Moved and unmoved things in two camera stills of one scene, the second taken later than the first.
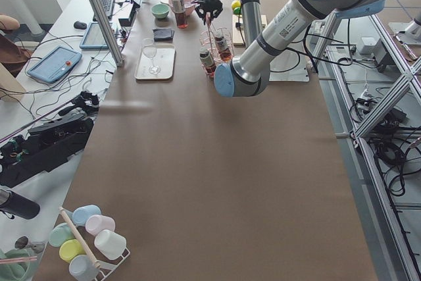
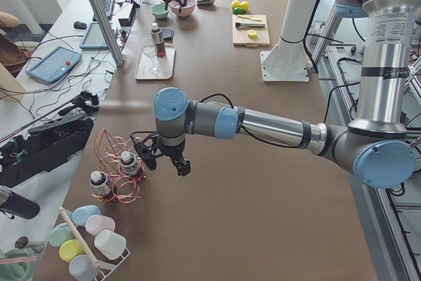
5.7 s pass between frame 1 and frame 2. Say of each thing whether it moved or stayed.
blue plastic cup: stayed
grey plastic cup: stayed
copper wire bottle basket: moved
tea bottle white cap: moved
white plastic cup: stayed
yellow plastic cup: stayed
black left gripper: moved
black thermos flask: stayed
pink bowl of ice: stayed
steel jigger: stayed
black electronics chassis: stayed
